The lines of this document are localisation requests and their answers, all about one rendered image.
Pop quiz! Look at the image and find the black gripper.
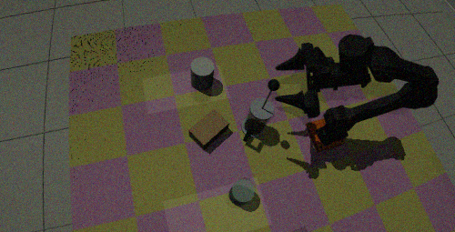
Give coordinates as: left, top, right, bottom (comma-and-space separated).
275, 43, 342, 118

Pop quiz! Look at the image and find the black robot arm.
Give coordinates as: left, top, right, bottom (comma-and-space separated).
304, 35, 439, 146

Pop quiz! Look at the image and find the black cylinder with grey top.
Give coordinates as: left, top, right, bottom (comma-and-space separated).
190, 56, 214, 91

